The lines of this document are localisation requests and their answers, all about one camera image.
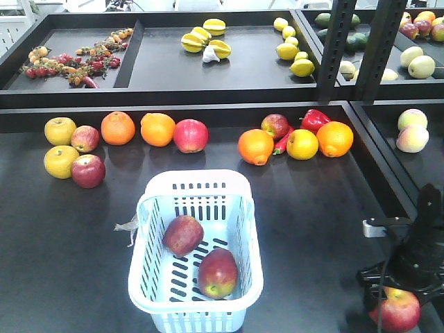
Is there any red apple front left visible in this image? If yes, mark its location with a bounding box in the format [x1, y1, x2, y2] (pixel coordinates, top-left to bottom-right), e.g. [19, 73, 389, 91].
[71, 154, 105, 189]

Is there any yellow round fruit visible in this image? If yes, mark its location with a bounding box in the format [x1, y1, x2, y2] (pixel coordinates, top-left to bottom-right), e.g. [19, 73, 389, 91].
[287, 129, 318, 160]

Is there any small red apple back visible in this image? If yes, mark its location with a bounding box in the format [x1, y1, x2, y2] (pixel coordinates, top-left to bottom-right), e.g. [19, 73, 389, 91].
[261, 114, 290, 140]

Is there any white garlic bulb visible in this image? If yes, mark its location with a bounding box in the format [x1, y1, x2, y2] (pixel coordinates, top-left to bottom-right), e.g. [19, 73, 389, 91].
[202, 46, 221, 63]

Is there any yellow starfruit top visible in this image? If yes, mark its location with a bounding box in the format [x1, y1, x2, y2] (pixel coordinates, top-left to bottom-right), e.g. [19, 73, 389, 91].
[203, 18, 227, 36]

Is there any yellow fruit left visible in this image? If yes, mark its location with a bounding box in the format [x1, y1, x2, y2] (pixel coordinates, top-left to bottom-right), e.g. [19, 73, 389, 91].
[44, 145, 80, 179]

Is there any pale green pear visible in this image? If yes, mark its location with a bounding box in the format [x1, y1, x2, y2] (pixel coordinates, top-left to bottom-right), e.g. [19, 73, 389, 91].
[407, 55, 436, 79]
[400, 46, 424, 68]

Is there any light blue plastic basket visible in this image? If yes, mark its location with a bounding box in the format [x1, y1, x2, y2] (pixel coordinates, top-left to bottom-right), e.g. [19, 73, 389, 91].
[128, 169, 264, 332]

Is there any pale peach back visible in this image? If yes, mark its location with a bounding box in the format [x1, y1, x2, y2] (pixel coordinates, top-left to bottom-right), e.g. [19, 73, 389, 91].
[398, 108, 428, 131]

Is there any red chili pepper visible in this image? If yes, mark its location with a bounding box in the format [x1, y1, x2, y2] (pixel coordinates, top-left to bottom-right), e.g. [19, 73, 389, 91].
[273, 126, 295, 155]

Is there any pale peach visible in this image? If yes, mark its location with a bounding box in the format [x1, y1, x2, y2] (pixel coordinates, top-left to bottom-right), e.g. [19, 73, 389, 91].
[396, 124, 429, 153]
[398, 108, 428, 131]

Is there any pale green pear front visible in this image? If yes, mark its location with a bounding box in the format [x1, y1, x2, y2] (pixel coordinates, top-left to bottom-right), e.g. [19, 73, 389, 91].
[407, 55, 436, 79]

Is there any red bell pepper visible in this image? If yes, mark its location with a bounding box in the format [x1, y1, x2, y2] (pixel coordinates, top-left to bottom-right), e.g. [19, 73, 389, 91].
[300, 109, 331, 134]

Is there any pale green pear back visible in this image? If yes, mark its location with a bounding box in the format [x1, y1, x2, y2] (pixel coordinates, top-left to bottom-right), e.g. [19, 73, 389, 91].
[400, 46, 424, 68]

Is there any red yellow apple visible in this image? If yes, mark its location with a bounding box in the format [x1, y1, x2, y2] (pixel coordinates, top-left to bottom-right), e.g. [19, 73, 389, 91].
[381, 286, 421, 332]

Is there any black wooden produce stand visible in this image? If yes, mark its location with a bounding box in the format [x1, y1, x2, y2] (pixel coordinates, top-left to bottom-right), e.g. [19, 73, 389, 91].
[0, 0, 444, 333]

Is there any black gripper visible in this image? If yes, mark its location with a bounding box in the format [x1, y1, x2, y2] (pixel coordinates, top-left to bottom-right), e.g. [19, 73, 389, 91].
[357, 183, 443, 307]

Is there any pale peach front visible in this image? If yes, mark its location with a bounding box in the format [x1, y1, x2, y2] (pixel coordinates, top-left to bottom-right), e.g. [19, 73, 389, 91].
[396, 124, 429, 153]

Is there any orange with stem nub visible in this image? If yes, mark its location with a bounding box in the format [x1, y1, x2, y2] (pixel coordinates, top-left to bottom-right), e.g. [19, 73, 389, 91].
[238, 129, 274, 166]

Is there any large red apple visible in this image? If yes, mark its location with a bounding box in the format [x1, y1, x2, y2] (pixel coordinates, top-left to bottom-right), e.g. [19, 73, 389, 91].
[173, 119, 209, 153]

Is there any dark red apple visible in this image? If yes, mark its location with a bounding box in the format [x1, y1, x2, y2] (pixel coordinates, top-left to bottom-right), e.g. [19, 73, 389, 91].
[162, 215, 204, 257]
[197, 248, 238, 299]

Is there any orange far left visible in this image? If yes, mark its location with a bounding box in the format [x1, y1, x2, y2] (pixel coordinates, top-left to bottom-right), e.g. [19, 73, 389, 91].
[101, 111, 136, 146]

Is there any round orange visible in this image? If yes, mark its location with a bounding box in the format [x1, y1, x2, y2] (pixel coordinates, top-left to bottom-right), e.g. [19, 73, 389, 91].
[316, 121, 354, 157]

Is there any yellow apple back left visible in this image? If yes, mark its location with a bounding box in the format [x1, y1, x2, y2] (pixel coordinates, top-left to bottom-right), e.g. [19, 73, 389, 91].
[44, 117, 77, 146]

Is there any small red apple behind gripper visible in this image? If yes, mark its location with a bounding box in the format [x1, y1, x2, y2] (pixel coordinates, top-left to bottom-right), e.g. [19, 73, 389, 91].
[71, 125, 100, 153]

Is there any dark red apple top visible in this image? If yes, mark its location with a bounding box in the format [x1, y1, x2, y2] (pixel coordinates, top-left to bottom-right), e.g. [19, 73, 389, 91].
[197, 248, 238, 299]

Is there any cherry tomato pile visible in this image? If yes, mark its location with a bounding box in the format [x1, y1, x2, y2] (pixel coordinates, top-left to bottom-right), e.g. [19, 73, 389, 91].
[19, 28, 134, 89]

